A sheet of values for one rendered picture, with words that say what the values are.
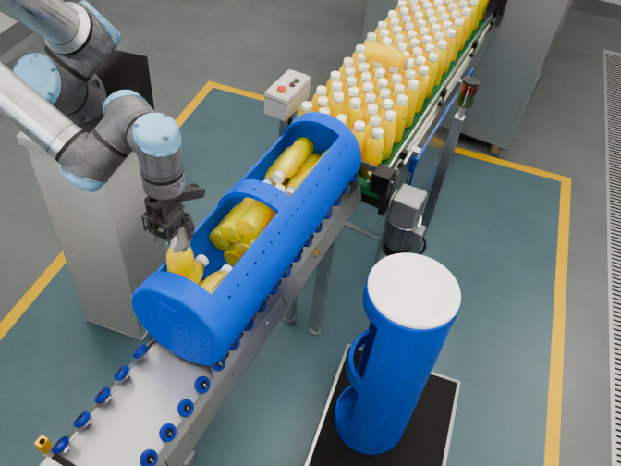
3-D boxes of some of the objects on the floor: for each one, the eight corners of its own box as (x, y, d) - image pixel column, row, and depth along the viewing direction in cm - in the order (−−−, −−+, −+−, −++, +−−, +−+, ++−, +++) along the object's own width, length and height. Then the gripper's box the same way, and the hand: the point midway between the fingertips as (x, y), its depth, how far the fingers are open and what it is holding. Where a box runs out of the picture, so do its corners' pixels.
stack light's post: (398, 291, 304) (453, 117, 223) (401, 287, 306) (456, 112, 226) (405, 295, 303) (463, 120, 222) (407, 289, 305) (466, 116, 225)
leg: (306, 332, 282) (318, 246, 236) (311, 324, 286) (324, 237, 240) (317, 337, 281) (331, 251, 235) (322, 328, 284) (337, 242, 239)
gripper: (128, 191, 128) (141, 255, 143) (172, 211, 125) (180, 274, 140) (153, 169, 133) (163, 233, 149) (195, 188, 130) (200, 251, 146)
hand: (177, 242), depth 145 cm, fingers closed on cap, 4 cm apart
